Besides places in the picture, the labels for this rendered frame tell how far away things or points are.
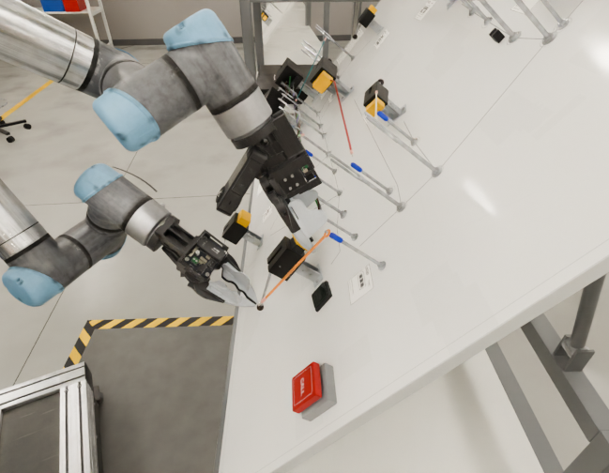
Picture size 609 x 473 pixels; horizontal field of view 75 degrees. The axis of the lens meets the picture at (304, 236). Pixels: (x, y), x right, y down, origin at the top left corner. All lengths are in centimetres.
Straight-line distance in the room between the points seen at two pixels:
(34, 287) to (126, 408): 129
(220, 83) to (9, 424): 156
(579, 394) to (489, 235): 41
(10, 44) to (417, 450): 90
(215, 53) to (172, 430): 156
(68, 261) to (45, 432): 110
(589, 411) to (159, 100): 77
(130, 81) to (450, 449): 83
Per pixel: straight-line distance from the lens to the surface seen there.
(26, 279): 74
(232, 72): 55
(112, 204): 73
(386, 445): 89
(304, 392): 56
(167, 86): 53
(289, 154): 59
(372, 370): 52
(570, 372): 85
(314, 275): 71
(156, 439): 186
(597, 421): 81
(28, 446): 179
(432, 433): 92
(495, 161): 55
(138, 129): 53
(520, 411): 101
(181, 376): 198
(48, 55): 62
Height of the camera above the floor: 159
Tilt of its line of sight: 38 degrees down
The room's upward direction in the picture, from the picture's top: straight up
